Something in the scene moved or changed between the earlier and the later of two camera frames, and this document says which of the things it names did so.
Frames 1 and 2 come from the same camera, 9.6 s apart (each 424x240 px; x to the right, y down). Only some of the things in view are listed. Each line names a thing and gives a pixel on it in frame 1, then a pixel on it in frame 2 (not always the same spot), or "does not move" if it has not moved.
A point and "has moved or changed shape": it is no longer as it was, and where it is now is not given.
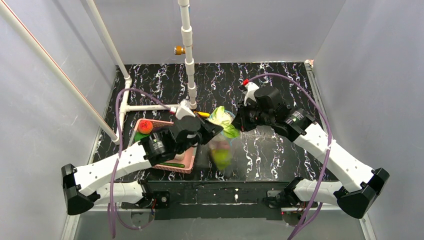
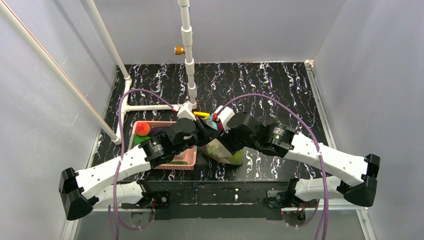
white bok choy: [180, 157] does not move
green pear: [222, 157] → [237, 159]
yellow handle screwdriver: [203, 114] does not move
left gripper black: [208, 128] does not move
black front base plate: [219, 200] does not move
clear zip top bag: [224, 154] has moved or changed shape
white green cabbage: [220, 117] has moved or changed shape
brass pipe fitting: [178, 50] does not move
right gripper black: [241, 118] → [222, 134]
